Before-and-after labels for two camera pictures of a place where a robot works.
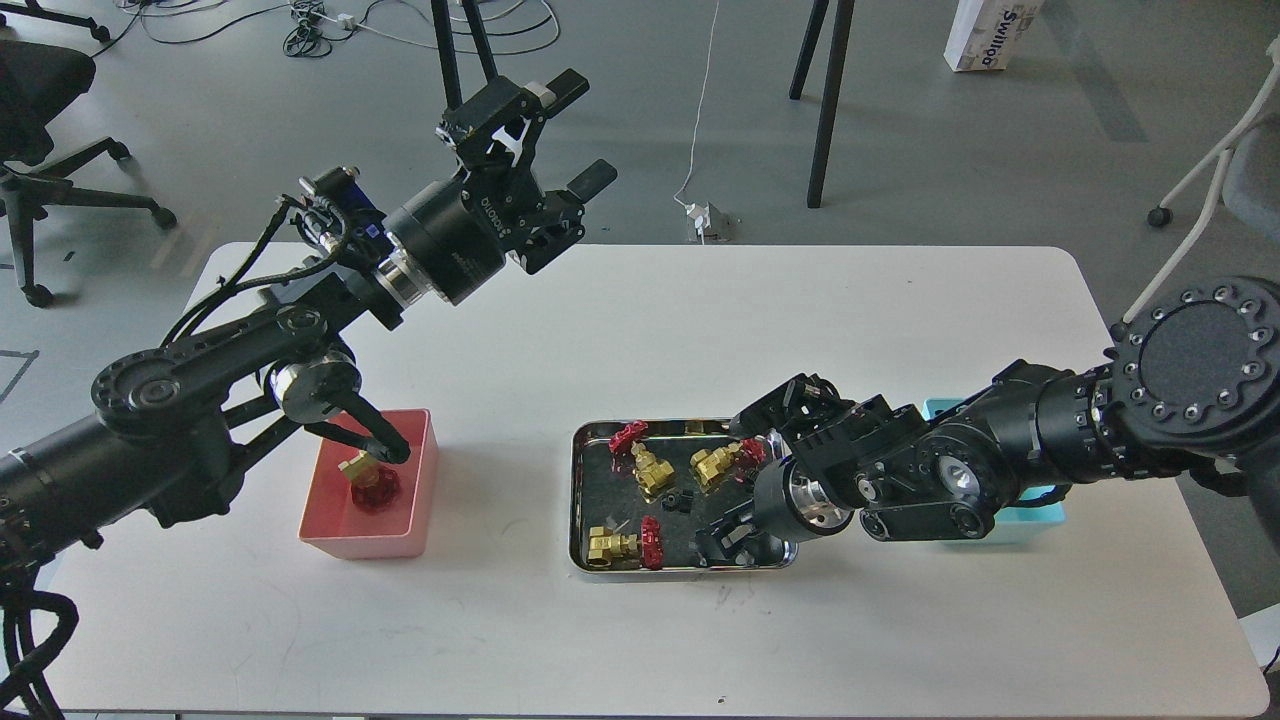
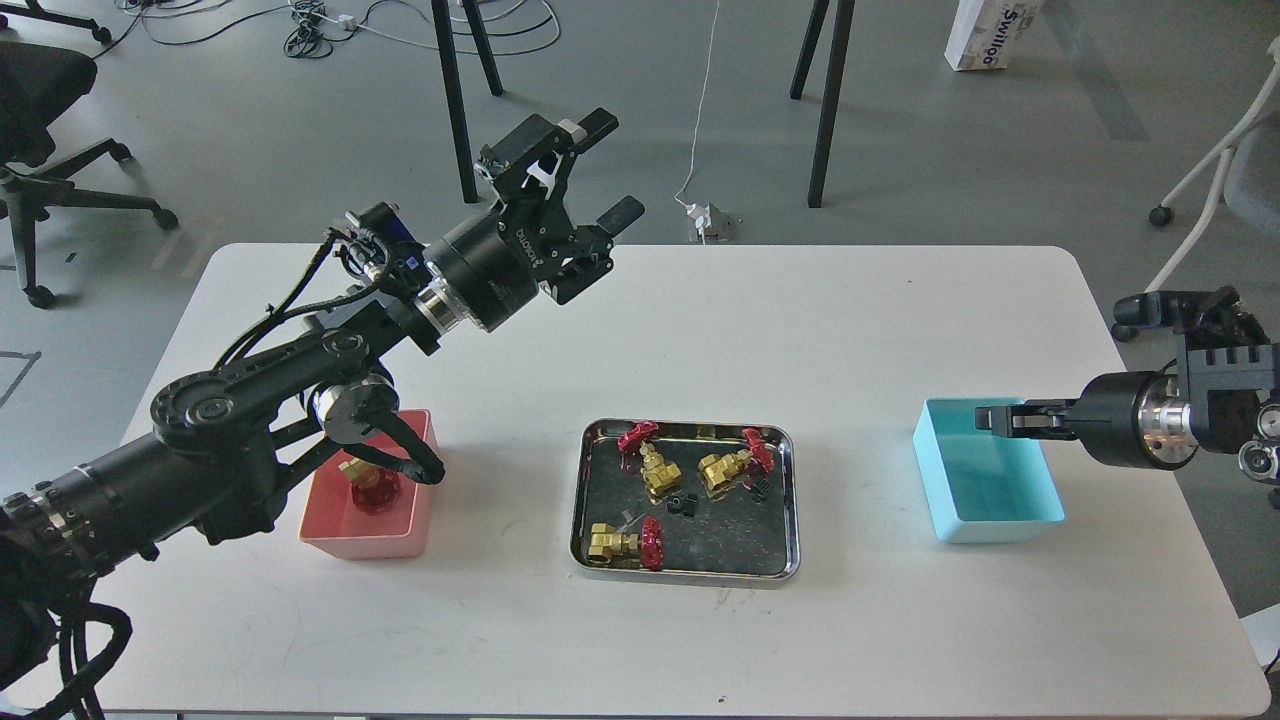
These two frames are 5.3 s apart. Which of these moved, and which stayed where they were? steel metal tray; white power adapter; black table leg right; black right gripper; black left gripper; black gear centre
Moved: black right gripper; black left gripper
Stayed: white power adapter; steel metal tray; black table leg right; black gear centre
